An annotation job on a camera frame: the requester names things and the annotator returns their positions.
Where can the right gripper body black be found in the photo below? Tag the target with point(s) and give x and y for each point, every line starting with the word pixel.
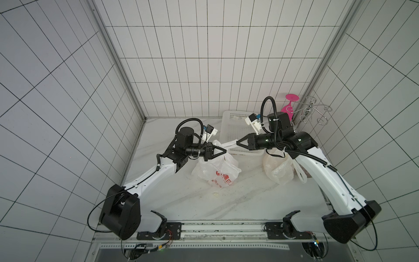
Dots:
pixel 253 142

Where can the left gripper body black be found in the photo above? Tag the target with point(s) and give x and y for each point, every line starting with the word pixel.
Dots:
pixel 207 150

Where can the white basket perforated plastic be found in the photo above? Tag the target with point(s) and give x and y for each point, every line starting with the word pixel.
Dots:
pixel 234 127

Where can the white printed plastic bag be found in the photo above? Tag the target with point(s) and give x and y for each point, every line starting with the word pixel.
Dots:
pixel 283 170

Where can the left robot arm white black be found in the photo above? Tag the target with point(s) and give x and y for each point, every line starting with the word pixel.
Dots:
pixel 121 213

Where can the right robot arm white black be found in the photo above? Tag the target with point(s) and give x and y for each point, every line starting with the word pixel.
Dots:
pixel 351 212

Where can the pink wine glass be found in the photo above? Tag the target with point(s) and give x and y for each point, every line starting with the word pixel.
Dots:
pixel 288 109

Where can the metal glass rack stand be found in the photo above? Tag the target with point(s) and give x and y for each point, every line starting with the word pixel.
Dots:
pixel 308 108

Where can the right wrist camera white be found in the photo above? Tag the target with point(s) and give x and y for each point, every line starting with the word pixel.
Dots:
pixel 253 121

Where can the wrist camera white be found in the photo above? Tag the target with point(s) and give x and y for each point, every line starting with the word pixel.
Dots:
pixel 253 121
pixel 209 132

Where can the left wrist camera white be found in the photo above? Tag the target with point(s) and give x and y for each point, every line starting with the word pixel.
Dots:
pixel 209 132

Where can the aluminium mounting rail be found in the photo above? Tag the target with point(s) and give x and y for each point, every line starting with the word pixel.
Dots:
pixel 210 231

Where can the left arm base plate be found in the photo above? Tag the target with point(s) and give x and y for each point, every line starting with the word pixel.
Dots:
pixel 170 230

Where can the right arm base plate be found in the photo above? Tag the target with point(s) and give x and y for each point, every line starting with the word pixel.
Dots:
pixel 275 231

